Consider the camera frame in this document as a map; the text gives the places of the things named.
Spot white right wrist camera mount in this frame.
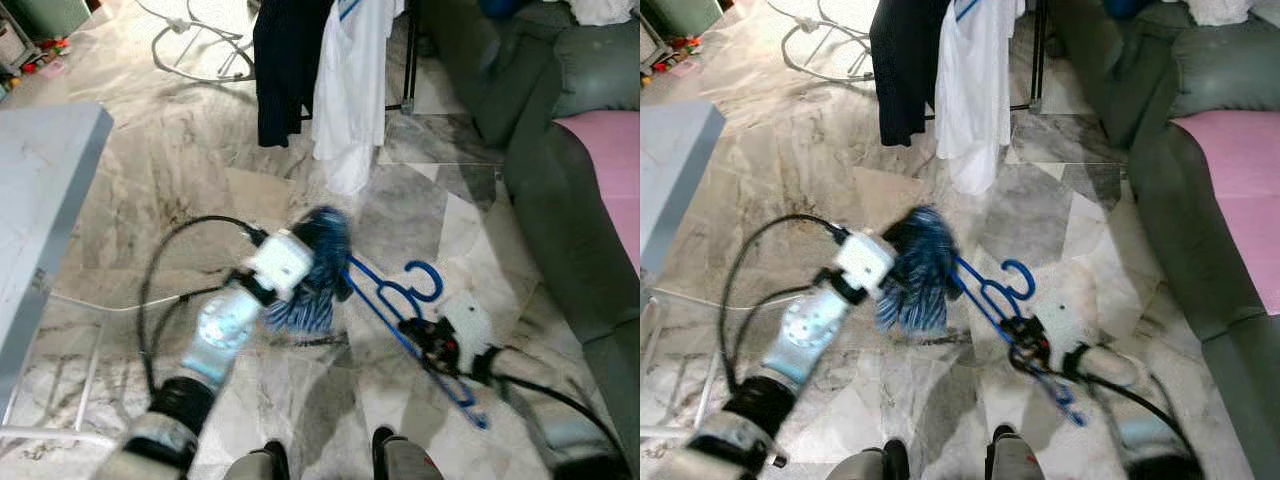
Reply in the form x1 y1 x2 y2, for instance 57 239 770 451
1035 290 1091 351
440 290 496 351

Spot short black left arm cable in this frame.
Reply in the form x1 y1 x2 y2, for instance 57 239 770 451
742 285 833 341
155 286 249 341

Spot small red toys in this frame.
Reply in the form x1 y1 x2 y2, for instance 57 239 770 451
20 38 71 63
650 38 701 63

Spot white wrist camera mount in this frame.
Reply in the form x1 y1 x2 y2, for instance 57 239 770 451
835 230 896 297
440 290 496 351
245 230 316 301
1035 290 1091 351

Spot white t-shirt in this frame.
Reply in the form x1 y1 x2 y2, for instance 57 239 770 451
312 0 406 196
935 0 1029 196

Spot crumpled white cloth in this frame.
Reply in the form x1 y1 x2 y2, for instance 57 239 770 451
570 0 636 26
1185 0 1251 26

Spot pink seat cushion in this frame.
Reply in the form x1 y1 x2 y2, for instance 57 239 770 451
553 110 641 266
1170 110 1280 316

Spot grey right robot leg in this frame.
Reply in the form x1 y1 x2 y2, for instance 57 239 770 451
372 425 441 480
985 423 1046 480

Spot blue plaid shirt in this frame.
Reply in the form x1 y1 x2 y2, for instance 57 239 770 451
265 205 353 336
875 205 963 336

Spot white drawer shelf unit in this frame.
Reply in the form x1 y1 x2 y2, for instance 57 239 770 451
0 20 41 76

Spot black metal drying rack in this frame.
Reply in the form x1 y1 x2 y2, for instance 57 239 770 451
1025 0 1049 114
385 0 421 114

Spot dark green sofa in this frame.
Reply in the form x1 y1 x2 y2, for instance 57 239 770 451
420 0 641 471
1045 0 1280 480

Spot navy blue shirt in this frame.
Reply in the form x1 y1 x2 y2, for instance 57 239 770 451
253 0 336 148
870 0 951 148

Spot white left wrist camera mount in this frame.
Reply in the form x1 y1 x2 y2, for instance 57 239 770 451
245 230 316 301
835 230 896 297

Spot green box appliance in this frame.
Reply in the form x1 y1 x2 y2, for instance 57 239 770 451
0 0 93 41
640 0 723 41

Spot white tube floor stand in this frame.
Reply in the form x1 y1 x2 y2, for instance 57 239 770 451
770 0 876 84
135 0 259 84

